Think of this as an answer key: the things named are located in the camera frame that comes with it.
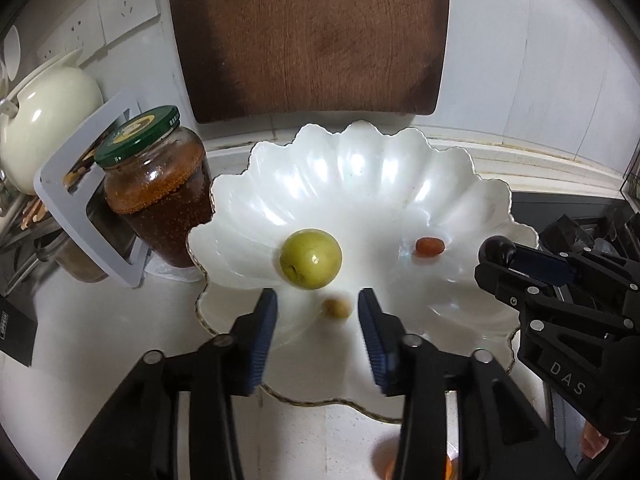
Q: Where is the red oblong jujube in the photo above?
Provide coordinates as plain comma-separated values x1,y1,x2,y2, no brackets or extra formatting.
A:
414,236,446,258

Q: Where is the small yellow-brown longan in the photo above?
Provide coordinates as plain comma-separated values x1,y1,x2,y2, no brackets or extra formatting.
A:
322,298,352,320

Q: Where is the green apple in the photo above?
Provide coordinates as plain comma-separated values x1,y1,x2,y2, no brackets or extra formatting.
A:
279,229,343,290

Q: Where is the person's right hand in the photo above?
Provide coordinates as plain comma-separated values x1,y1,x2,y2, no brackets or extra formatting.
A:
580,422,608,460

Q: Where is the black gas stove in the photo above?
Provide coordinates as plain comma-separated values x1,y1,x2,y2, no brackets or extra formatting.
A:
512,192,639,262

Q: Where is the orange tangerine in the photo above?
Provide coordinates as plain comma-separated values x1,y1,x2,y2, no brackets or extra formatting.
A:
372,439,457,480

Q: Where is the black knife block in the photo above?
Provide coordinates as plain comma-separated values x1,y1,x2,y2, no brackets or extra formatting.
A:
0,296,37,367

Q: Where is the white scalloped bowl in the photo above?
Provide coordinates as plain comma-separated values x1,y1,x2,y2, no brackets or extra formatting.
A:
188,122,538,420

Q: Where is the small glass spice jar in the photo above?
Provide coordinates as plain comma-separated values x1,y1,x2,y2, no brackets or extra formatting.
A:
54,238,107,283

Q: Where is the glass jar chili sauce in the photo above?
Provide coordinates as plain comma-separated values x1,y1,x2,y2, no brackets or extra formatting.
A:
94,105,213,268

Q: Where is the brown wooden cutting board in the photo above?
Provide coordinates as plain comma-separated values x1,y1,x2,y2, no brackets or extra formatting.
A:
169,0,450,124

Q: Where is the cream ceramic teapot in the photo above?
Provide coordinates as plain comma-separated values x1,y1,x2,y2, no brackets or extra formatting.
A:
1,49,103,195

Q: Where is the black wire condiment shelf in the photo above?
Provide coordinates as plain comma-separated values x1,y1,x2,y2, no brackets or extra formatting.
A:
620,141,640,202

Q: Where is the white frame rack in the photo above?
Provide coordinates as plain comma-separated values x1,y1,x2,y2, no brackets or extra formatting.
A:
32,88,151,290

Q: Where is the white wall socket panel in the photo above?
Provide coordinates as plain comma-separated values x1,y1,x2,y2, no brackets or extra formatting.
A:
36,0,160,65

